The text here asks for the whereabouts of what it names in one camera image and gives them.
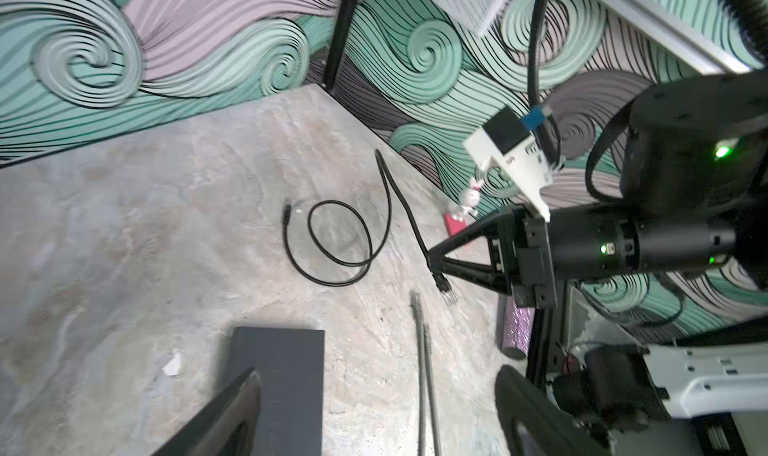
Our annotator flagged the large black network switch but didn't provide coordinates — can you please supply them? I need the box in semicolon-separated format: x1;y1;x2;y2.
217;326;325;455

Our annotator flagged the glittery purple microphone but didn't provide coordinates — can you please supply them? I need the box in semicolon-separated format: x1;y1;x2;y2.
501;298;535;361

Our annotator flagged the pink bunny figurine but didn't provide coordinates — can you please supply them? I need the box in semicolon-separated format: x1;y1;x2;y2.
443;177;485;236

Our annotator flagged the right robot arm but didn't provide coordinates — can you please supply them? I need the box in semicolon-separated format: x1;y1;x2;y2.
426;70;767;430

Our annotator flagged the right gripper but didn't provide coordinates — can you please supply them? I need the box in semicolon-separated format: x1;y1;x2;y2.
427;207;557;309

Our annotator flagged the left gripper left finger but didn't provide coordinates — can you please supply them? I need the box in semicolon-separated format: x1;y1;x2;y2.
154;368;261;456

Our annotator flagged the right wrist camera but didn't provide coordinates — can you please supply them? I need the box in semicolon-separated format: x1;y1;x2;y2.
463;106;552;223

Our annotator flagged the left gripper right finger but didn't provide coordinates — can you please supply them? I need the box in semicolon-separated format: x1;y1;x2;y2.
494;365;611;455

